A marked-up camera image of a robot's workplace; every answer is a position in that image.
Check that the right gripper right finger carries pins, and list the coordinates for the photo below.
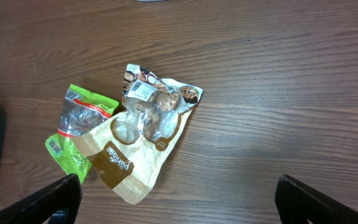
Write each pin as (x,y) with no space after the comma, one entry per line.
(297,202)

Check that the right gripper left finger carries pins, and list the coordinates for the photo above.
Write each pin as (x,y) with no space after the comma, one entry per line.
(58,202)

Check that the beige cookie bag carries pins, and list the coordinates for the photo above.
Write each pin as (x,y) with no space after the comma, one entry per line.
(129,149)

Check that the green snack bag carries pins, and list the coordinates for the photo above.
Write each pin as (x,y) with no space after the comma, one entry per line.
(82,111)

